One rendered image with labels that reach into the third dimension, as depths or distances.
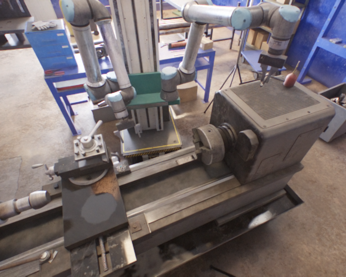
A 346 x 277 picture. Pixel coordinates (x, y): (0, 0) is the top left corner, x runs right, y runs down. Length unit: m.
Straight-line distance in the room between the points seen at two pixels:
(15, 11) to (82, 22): 3.50
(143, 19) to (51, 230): 1.67
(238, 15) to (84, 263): 1.41
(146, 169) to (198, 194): 0.42
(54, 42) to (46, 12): 4.80
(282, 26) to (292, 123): 0.48
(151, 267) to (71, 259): 0.60
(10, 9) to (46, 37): 2.28
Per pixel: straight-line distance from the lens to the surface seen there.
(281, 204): 2.06
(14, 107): 4.22
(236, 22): 1.16
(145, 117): 2.43
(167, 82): 1.94
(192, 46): 1.81
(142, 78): 2.06
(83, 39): 1.64
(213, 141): 1.20
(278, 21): 1.19
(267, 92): 1.45
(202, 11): 1.41
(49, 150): 3.17
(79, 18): 1.58
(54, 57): 2.88
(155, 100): 2.05
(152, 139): 2.43
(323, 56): 4.92
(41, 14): 7.61
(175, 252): 1.70
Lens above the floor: 2.05
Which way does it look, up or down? 47 degrees down
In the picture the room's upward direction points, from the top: 2 degrees clockwise
